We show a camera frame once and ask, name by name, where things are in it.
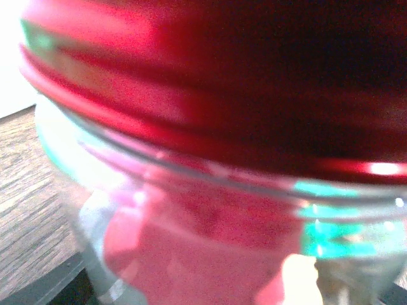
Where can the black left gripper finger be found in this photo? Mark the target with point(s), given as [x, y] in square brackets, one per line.
[68, 283]

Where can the clear plastic jar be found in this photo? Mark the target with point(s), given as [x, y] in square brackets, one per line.
[158, 227]

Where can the red round lid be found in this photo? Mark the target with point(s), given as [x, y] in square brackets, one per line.
[303, 88]

